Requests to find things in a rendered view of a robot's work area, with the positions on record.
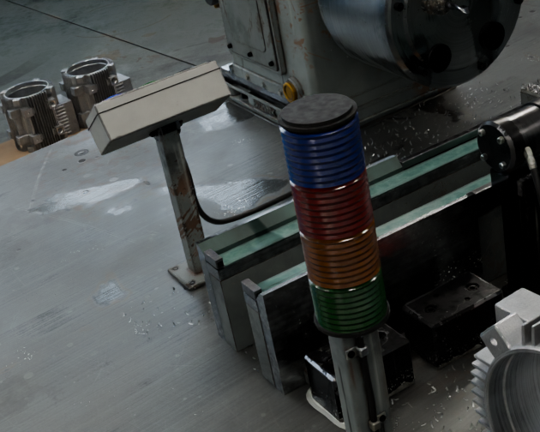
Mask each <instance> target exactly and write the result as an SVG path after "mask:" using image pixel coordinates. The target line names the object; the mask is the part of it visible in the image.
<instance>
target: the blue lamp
mask: <svg viewBox="0 0 540 432"><path fill-rule="evenodd" d="M279 129H280V135H281V140H282V142H283V148H284V154H285V161H286V166H287V171H288V173H289V179H290V180H291V182H292V183H294V184H296V185H297V186H300V187H304V188H308V189H326V188H332V187H336V186H340V185H342V184H345V183H348V182H350V181H351V180H353V179H355V178H356V177H358V176H359V175H360V174H361V173H362V172H363V171H364V169H365V166H366V163H365V157H364V150H363V143H362V136H361V130H360V124H359V118H358V112H357V113H356V114H355V116H354V117H353V118H352V119H351V120H350V121H349V122H348V123H346V124H344V125H342V126H340V127H338V128H336V129H332V130H329V131H326V132H321V133H316V134H298V133H293V132H290V131H288V130H286V129H284V128H282V127H281V126H279Z"/></svg>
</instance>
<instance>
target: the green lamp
mask: <svg viewBox="0 0 540 432"><path fill-rule="evenodd" d="M309 285H310V290H311V295H312V300H313V304H314V307H315V317H316V319H317V320H318V322H319V324H320V325H321V326H322V327H324V328H325V329H326V330H328V331H331V332H335V333H356V332H361V331H363V330H366V329H369V328H371V327H373V326H375V325H376V324H378V323H379V322H380V321H381V320H382V319H383V318H384V316H385V315H386V312H387V298H386V292H385V286H384V281H383V275H382V270H381V268H380V270H379V272H378V273H377V274H376V276H374V277H373V278H372V279H370V280H369V281H367V282H365V283H363V284H361V285H357V286H354V287H351V288H345V289H329V288H324V287H321V286H318V285H316V284H314V283H313V282H311V281H310V279H309Z"/></svg>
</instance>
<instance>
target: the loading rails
mask: <svg viewBox="0 0 540 432"><path fill-rule="evenodd" d="M481 124H482V123H480V124H478V125H476V126H474V127H472V128H469V129H467V130H465V131H462V132H460V133H458V134H456V135H453V136H451V137H449V138H447V139H445V140H443V141H440V142H437V143H436V144H434V145H432V146H430V147H426V148H424V149H423V150H420V151H418V152H416V153H414V154H411V155H409V156H407V157H405V158H402V159H400V160H398V158H397V157H396V155H391V156H388V157H386V158H384V159H381V160H379V161H377V162H375V163H373V164H371V165H368V166H366V171H367V174H368V175H367V177H368V180H369V181H368V183H369V190H370V196H371V201H372V208H373V214H374V222H375V229H376V236H377V241H378V247H379V253H380V254H379V255H380V258H381V270H382V275H383V281H384V286H385V292H386V298H387V300H388V302H389V304H390V310H391V314H390V317H389V319H388V320H387V322H386V324H387V325H388V326H390V327H391V328H392V329H394V330H395V331H397V332H398V333H400V334H402V333H404V332H405V329H404V322H403V316H402V307H403V306H404V305H405V304H407V303H408V302H410V301H411V300H413V299H415V298H417V297H420V296H422V295H423V294H425V293H428V292H430V291H432V290H434V289H435V288H437V287H439V286H441V285H443V284H445V283H446V282H448V281H450V280H452V279H455V278H457V277H458V276H460V275H462V274H464V273H466V272H468V271H469V272H470V273H473V274H475V275H476V276H478V277H479V278H481V279H483V280H485V281H487V282H490V281H492V280H494V279H496V278H498V277H500V276H502V275H503V274H505V273H507V262H506V251H505V241H504V230H503V220H502V210H501V192H500V190H498V189H494V188H493V187H492V186H491V176H490V168H491V167H490V166H489V165H488V164H487V163H486V162H485V161H482V160H481V158H480V157H481V154H480V151H479V148H478V144H477V132H478V129H479V127H480V125H481ZM195 244H196V248H197V251H198V255H199V258H200V262H201V268H202V272H203V275H204V279H205V282H206V286H207V292H208V296H209V299H210V303H211V306H212V310H213V316H214V320H215V323H216V327H217V330H218V334H219V336H220V337H221V338H222V339H223V340H224V341H226V342H227V343H228V344H229V345H230V346H231V347H232V348H233V349H234V350H236V351H240V350H242V349H244V348H246V347H248V345H252V344H254V343H255V346H256V350H257V354H258V358H259V361H260V366H261V372H262V375H263V376H264V377H265V378H266V379H268V380H269V381H270V382H271V383H272V384H273V385H274V386H275V387H276V388H277V389H278V390H280V392H282V394H284V395H286V394H288V393H290V392H292V391H294V390H296V389H298V388H300V387H302V386H304V385H306V384H307V383H308V384H309V378H308V373H307V369H306V365H305V361H304V357H305V355H307V354H309V353H310V352H312V351H315V350H317V349H319V348H321V347H322V346H324V345H326V344H328V343H329V339H328V335H326V334H324V333H322V332H321V331H319V330H318V329H317V327H316V326H315V322H314V312H315V307H314V304H313V300H312V295H311V290H310V285H309V278H308V272H307V269H306V264H305V260H304V254H303V247H302V242H301V238H300V232H299V229H298V223H297V216H296V211H295V206H294V200H293V199H292V200H290V201H287V202H285V203H283V204H281V205H278V206H276V207H274V208H271V209H269V210H267V211H266V212H263V213H260V214H258V215H256V216H254V217H252V218H250V219H246V220H244V221H243V222H240V223H238V224H236V225H233V226H231V227H229V228H227V229H224V230H222V231H220V232H217V233H215V234H213V235H212V236H209V237H206V238H204V239H202V240H200V241H198V242H196V243H195Z"/></svg>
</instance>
